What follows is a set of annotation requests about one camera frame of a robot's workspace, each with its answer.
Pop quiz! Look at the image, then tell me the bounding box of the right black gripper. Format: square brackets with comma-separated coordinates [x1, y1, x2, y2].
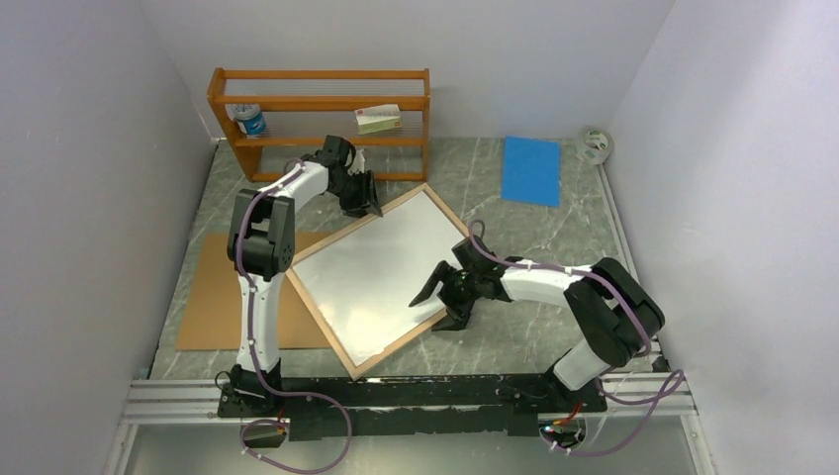
[411, 259, 483, 330]

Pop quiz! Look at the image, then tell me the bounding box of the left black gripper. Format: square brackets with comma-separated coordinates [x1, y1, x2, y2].
[330, 171, 384, 222]

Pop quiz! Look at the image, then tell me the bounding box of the wooden picture frame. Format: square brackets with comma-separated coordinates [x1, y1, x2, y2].
[285, 183, 472, 382]

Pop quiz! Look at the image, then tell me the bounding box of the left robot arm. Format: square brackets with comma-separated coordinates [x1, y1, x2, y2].
[218, 136, 382, 418]

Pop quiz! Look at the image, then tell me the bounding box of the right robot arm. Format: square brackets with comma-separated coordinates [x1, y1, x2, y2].
[411, 237, 666, 411]

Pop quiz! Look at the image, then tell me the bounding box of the small white green box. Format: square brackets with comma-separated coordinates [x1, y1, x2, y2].
[354, 104, 402, 136]

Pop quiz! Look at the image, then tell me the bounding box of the blue foam mat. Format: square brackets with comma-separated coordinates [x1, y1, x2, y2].
[500, 136, 561, 208]

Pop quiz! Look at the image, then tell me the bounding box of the orange wooden shelf rack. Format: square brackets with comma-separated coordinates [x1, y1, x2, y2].
[206, 67, 431, 182]

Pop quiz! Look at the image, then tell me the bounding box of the blue white small jar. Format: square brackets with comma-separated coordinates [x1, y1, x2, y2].
[232, 104, 266, 137]

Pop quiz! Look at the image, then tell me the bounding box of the clear tape roll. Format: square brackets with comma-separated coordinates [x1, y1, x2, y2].
[574, 126, 614, 165]

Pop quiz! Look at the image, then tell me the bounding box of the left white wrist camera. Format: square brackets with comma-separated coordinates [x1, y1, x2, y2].
[347, 148, 366, 175]

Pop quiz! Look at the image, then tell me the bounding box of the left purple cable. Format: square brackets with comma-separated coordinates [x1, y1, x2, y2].
[234, 156, 355, 475]

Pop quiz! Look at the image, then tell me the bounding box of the purple cable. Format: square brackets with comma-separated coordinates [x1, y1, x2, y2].
[466, 219, 687, 459]
[234, 156, 355, 475]

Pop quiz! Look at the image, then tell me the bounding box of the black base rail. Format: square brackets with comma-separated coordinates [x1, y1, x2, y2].
[217, 373, 607, 441]

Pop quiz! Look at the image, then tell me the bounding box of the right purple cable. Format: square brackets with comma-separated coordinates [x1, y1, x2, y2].
[466, 219, 687, 459]

